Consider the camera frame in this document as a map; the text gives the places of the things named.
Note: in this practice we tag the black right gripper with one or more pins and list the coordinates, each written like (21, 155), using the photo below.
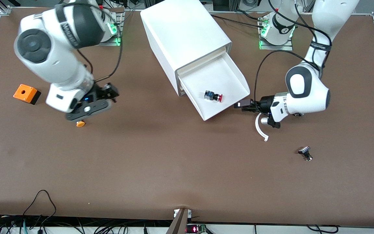
(104, 92)

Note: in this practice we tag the white table edge duct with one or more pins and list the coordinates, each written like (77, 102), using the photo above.
(287, 230)

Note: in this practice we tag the orange button box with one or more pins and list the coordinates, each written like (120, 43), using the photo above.
(24, 92)

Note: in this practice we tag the black and silver switch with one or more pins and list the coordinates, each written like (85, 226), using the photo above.
(305, 151)

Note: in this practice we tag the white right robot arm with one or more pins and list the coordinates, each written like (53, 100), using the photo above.
(60, 65)

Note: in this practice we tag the circuit board with red display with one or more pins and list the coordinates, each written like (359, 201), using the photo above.
(195, 229)

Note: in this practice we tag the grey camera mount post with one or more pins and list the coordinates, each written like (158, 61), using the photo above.
(179, 224)

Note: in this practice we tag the white drawer cabinet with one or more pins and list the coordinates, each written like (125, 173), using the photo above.
(180, 32)

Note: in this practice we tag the red push button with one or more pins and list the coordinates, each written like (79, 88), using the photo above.
(210, 95)

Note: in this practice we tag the orange push button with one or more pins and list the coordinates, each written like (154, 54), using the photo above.
(81, 123)

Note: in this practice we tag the white curved plastic piece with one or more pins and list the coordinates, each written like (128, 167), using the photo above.
(261, 133)

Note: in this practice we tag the white lowest drawer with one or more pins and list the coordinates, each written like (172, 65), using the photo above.
(183, 91)

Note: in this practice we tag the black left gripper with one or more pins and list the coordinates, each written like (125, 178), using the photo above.
(265, 102)

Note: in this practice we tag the white highest drawer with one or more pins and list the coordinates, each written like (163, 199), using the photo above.
(203, 60)

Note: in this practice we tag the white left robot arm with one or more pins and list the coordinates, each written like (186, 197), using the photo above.
(304, 91)

